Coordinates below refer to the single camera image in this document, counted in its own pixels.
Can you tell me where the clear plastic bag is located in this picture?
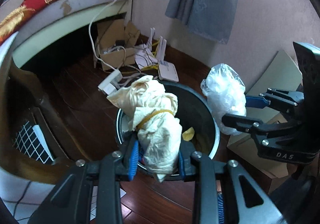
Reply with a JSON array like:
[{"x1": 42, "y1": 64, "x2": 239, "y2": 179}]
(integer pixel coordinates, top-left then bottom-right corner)
[{"x1": 200, "y1": 63, "x2": 246, "y2": 135}]

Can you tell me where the yellow cloth bundle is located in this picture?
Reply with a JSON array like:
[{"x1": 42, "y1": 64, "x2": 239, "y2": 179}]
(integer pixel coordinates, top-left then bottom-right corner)
[{"x1": 182, "y1": 127, "x2": 195, "y2": 142}]

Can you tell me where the cream plastic bag bundle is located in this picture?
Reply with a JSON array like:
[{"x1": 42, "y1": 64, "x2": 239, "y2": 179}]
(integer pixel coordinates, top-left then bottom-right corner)
[{"x1": 107, "y1": 75, "x2": 182, "y2": 183}]

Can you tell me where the black plastic trash bucket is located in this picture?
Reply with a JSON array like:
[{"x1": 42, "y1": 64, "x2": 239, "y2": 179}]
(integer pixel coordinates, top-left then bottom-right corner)
[{"x1": 115, "y1": 81, "x2": 220, "y2": 177}]

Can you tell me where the white grid tablecloth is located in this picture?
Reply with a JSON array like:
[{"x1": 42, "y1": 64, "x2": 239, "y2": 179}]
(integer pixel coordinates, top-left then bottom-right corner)
[{"x1": 1, "y1": 120, "x2": 54, "y2": 223}]

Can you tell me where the white wifi router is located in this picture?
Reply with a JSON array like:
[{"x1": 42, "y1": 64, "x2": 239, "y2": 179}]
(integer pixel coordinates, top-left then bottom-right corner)
[{"x1": 146, "y1": 28, "x2": 179, "y2": 82}]

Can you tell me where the white power strip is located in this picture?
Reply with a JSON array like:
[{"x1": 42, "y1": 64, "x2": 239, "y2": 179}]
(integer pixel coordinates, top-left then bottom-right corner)
[{"x1": 98, "y1": 69, "x2": 123, "y2": 95}]

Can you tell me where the cardboard box on floor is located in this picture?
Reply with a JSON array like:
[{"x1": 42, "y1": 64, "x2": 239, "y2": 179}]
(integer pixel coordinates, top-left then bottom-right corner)
[{"x1": 96, "y1": 19, "x2": 140, "y2": 71}]

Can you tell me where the bed with red headboard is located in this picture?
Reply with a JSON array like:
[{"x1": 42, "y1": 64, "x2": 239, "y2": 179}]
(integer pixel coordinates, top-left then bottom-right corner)
[{"x1": 1, "y1": 0, "x2": 131, "y2": 69}]

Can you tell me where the wooden table frame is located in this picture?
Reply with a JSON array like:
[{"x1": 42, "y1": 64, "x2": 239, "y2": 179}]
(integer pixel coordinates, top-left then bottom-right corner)
[{"x1": 1, "y1": 58, "x2": 72, "y2": 184}]

